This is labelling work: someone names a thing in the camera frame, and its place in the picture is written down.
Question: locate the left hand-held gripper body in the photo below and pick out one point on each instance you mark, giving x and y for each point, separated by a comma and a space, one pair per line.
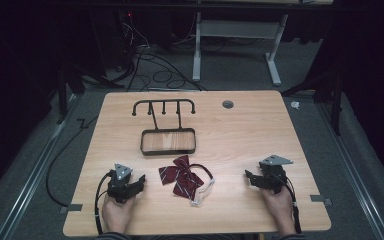
119, 186

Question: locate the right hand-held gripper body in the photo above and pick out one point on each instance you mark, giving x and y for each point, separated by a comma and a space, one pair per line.
272, 176

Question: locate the dark red striped bow tie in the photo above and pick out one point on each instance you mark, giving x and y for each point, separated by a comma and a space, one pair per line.
184, 180

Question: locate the black metal hook rack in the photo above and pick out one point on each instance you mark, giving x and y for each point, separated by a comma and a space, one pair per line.
167, 141

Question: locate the person's left hand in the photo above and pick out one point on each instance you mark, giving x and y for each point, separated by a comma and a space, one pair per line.
117, 215

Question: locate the person's right hand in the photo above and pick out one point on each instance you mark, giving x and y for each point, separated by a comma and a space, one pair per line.
280, 208

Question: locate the grey tape strip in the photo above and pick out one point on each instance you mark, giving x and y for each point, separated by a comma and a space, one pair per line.
70, 208
320, 199

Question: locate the person's right sleeve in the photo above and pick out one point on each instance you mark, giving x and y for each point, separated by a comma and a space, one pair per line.
291, 237

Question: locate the white crumpled paper scrap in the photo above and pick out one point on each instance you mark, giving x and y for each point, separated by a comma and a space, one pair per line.
295, 105

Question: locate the grey round table grommet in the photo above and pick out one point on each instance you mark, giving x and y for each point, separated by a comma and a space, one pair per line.
227, 104

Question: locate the black metal stand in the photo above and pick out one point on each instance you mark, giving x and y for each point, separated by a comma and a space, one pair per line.
336, 100
63, 93

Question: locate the silver floor rail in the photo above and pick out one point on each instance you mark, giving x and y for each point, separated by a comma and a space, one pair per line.
356, 173
30, 186

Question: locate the white metal desk frame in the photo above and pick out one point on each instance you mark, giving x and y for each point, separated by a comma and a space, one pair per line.
236, 29

